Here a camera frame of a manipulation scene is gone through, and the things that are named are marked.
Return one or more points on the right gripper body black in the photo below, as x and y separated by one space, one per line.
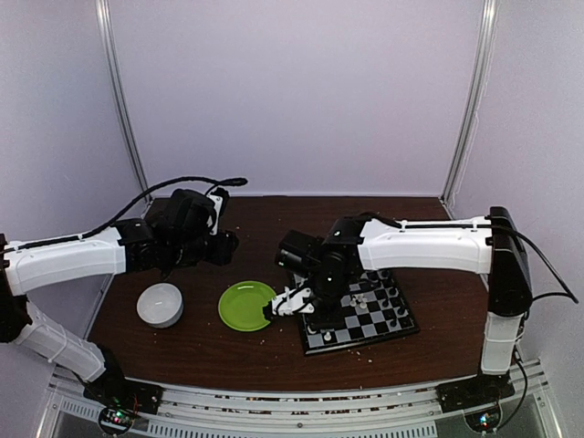
335 316

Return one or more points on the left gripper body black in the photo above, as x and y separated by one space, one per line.
216 255

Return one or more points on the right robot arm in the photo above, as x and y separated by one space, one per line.
485 245

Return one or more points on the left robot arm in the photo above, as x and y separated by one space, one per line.
185 233

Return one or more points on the black and white chessboard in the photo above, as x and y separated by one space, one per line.
374 310

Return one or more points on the lime green plate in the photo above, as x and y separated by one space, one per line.
241 306

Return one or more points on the white bowl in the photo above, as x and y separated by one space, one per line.
160 306

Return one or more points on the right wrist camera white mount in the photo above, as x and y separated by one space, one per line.
290 303

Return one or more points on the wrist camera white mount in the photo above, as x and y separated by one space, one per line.
290 303
218 198

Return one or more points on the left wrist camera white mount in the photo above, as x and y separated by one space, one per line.
218 198

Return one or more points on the aluminium front rail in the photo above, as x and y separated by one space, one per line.
413 410

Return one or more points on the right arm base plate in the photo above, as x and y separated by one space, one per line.
476 391

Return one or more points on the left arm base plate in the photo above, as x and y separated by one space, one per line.
119 393

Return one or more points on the left aluminium corner post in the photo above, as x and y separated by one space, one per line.
120 102

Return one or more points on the aluminium corner post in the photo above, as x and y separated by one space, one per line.
120 102
481 63

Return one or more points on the right aluminium corner post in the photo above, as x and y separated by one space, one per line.
481 63

